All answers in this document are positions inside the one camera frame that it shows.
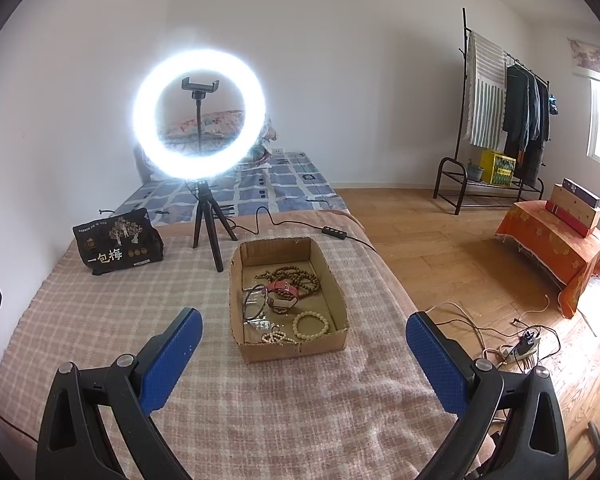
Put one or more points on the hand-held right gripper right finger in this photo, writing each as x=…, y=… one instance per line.
x=435, y=360

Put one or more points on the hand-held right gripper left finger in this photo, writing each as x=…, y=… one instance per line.
x=172, y=360

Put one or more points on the blue bangle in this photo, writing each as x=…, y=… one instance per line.
x=246, y=300

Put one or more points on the cardboard box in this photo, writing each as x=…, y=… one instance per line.
x=290, y=352

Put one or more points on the beige plaid blanket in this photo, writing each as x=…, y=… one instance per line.
x=130, y=310

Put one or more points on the white power strip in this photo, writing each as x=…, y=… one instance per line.
x=522, y=350

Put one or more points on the black snack bag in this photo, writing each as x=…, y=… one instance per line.
x=120, y=245

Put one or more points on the orange cloth covered table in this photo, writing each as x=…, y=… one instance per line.
x=555, y=250

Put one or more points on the small potted plant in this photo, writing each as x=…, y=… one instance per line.
x=475, y=172

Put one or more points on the red flat box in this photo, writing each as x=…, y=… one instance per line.
x=565, y=217

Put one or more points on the yellow box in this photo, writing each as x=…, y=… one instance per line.
x=500, y=170

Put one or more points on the light wooden box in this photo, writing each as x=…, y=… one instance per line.
x=575, y=210

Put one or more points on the blue checked bedsheet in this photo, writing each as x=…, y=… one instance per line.
x=280, y=185

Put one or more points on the dark long box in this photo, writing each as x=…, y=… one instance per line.
x=582, y=191

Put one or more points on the floral pillow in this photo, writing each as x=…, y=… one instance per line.
x=220, y=125

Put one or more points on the black clothes rack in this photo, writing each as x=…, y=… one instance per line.
x=464, y=110

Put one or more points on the striped hanging cloth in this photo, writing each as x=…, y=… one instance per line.
x=485, y=100

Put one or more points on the dark hanging clothes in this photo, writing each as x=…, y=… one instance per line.
x=522, y=110

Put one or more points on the black phone holder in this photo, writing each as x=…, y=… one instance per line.
x=200, y=85

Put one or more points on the blue hanging pouch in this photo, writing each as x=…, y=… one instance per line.
x=553, y=105

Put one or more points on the patterned window valance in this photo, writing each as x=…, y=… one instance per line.
x=595, y=57

